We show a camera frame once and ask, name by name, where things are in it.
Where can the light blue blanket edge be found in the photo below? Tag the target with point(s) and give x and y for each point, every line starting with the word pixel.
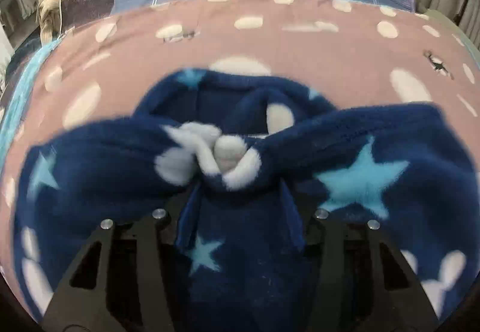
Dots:
pixel 21 94

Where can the pink polka dot bedsheet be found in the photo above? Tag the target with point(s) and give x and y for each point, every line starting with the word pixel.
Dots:
pixel 354 55

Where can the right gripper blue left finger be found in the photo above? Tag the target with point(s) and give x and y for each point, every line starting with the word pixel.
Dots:
pixel 188 218

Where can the navy star fleece garment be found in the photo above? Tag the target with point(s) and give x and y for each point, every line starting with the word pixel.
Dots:
pixel 388 196

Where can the white bedside shelf unit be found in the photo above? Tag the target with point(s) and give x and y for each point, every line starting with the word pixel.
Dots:
pixel 15 13

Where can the beige crumpled cloth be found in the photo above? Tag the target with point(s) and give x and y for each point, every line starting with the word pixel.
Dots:
pixel 49 20

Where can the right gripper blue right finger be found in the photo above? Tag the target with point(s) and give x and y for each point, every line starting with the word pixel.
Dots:
pixel 294 222

